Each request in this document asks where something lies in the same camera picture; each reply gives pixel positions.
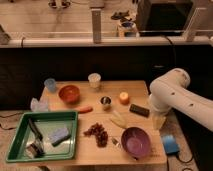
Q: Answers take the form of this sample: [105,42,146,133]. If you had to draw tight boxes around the black handled dish brush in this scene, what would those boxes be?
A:
[25,119,44,158]

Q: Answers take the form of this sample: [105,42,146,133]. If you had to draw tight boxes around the small metal clip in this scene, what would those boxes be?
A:
[111,138,121,148]

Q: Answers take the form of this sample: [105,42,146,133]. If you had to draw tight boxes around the yellow banana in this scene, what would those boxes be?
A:
[110,111,127,129]

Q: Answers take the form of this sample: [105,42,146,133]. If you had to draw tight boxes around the blue sponge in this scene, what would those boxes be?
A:
[48,127,70,146]

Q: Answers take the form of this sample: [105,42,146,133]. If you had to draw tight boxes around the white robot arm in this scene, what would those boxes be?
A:
[149,68,213,132]

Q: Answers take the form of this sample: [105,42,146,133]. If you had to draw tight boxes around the clear plastic cup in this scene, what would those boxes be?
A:
[88,73,101,89]

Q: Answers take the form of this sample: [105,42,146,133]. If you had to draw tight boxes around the white vertical post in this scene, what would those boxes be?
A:
[91,8,101,43]

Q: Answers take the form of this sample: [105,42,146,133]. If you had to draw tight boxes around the orange candle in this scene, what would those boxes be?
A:
[119,92,130,105]

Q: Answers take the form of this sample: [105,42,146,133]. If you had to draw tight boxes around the orange carrot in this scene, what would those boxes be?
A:
[75,106,93,114]

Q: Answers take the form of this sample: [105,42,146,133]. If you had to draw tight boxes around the black monitor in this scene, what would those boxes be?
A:
[136,0,193,36]

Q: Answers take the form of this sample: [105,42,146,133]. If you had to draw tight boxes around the green plastic tray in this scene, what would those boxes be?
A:
[6,111,78,163]

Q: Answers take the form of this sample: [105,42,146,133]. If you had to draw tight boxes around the blue plastic cup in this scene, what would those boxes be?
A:
[44,78,56,93]

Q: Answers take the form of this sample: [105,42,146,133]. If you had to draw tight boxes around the purple bowl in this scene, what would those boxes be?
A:
[121,127,151,159]

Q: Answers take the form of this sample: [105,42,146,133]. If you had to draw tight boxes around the red bowl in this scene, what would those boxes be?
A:
[58,85,80,103]

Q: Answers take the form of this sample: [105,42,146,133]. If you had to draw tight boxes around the dark red grape bunch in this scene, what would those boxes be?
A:
[83,123,108,147]

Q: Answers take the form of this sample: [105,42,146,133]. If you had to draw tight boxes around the blue box on floor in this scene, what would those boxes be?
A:
[162,135,179,155]

